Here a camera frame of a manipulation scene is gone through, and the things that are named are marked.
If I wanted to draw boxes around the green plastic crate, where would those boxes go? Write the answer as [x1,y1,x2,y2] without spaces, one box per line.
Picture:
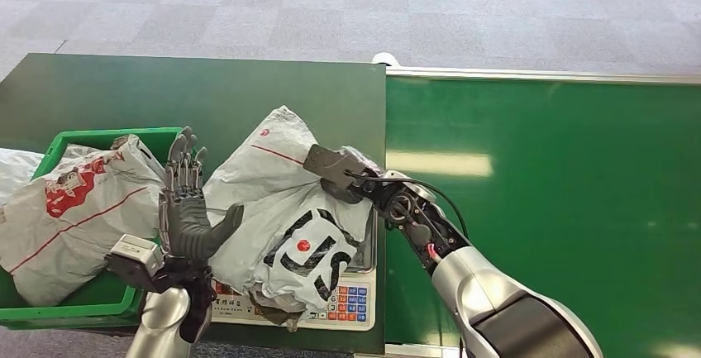
[0,126,184,329]

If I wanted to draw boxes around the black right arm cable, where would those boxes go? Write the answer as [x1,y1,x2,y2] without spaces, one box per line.
[343,171,470,239]

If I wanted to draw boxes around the green conveyor belt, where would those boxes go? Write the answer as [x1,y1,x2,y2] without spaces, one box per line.
[384,64,701,358]

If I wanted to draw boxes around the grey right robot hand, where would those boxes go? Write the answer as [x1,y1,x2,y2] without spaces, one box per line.
[303,143,384,205]

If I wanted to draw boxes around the grey package with black print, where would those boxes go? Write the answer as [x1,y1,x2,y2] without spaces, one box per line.
[201,105,384,333]

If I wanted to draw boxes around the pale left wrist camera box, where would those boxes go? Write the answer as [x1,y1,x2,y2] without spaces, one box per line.
[105,233,165,294]

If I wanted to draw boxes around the white electronic scale body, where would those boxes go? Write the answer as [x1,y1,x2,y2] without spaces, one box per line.
[209,267,378,333]

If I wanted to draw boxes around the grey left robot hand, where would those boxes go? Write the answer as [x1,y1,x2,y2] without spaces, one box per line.
[159,126,246,262]

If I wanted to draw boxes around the white package with red print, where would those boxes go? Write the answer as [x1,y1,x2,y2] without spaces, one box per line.
[0,134,168,308]

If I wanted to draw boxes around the plain white plastic bag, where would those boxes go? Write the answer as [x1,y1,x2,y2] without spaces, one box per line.
[0,147,45,206]

